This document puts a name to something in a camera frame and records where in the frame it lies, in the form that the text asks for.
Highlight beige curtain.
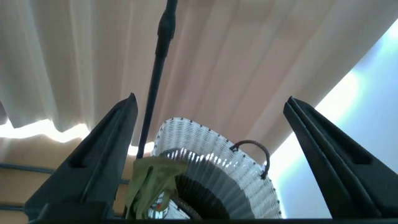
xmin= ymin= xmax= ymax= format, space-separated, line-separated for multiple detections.
xmin=0 ymin=0 xmax=398 ymax=156

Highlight white laundry basket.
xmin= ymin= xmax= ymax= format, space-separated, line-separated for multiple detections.
xmin=151 ymin=117 xmax=282 ymax=220

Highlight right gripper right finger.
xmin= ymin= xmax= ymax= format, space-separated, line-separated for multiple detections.
xmin=282 ymin=95 xmax=398 ymax=219

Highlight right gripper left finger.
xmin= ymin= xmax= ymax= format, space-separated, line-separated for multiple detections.
xmin=24 ymin=92 xmax=139 ymax=220

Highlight green printed shirt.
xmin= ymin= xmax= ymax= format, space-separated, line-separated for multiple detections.
xmin=124 ymin=155 xmax=189 ymax=220

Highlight black clothes rack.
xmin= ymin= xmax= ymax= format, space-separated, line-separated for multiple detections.
xmin=0 ymin=0 xmax=180 ymax=218

